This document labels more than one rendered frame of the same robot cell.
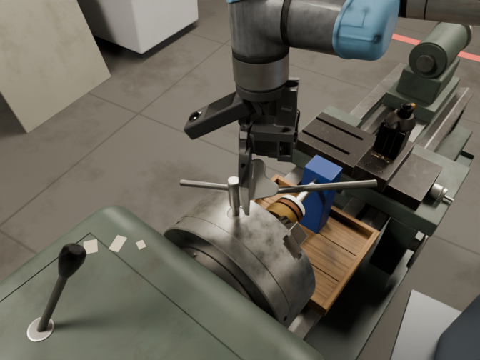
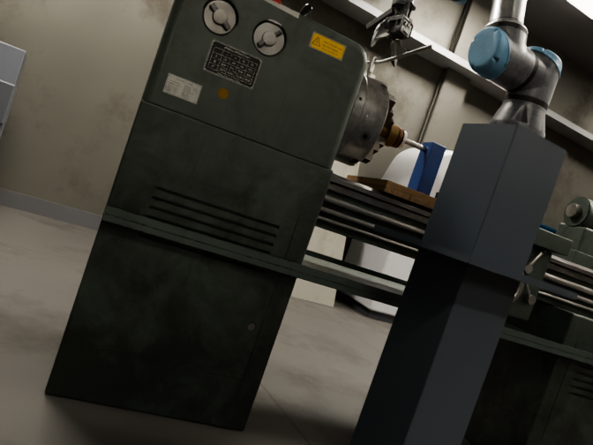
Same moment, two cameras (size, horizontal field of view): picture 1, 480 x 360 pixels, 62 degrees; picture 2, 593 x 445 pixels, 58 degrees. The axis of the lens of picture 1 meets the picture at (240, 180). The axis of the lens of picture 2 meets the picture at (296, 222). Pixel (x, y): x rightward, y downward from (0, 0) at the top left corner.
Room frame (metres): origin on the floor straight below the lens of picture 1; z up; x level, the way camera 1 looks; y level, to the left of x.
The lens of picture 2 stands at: (-1.18, -1.04, 0.74)
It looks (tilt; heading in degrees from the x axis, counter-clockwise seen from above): 2 degrees down; 34
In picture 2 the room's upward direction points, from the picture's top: 19 degrees clockwise
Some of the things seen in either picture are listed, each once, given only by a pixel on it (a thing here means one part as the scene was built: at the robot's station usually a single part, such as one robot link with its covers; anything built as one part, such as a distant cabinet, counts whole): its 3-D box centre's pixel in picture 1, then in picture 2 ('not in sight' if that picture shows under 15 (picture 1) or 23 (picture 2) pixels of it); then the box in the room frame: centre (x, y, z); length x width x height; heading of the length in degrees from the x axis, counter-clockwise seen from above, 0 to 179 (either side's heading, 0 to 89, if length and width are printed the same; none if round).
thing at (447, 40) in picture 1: (432, 65); (591, 236); (1.41, -0.73, 1.01); 0.30 x 0.20 x 0.29; 143
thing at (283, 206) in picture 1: (278, 221); (388, 134); (0.57, -0.09, 1.08); 0.09 x 0.09 x 0.09; 53
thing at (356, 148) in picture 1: (364, 156); not in sight; (0.95, -0.40, 0.95); 0.43 x 0.18 x 0.04; 53
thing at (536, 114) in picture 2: not in sight; (520, 119); (0.32, -0.60, 1.15); 0.15 x 0.15 x 0.10
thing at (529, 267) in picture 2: (412, 225); (507, 275); (0.84, -0.59, 0.73); 0.27 x 0.12 x 0.27; 143
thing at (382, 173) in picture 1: (383, 159); not in sight; (0.88, -0.43, 1.00); 0.20 x 0.10 x 0.05; 143
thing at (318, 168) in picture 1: (316, 196); (424, 172); (0.73, -0.21, 1.00); 0.08 x 0.06 x 0.23; 53
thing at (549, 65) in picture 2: not in sight; (532, 77); (0.31, -0.60, 1.27); 0.13 x 0.12 x 0.14; 151
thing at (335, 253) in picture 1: (297, 236); (398, 195); (0.67, -0.17, 0.88); 0.36 x 0.30 x 0.04; 53
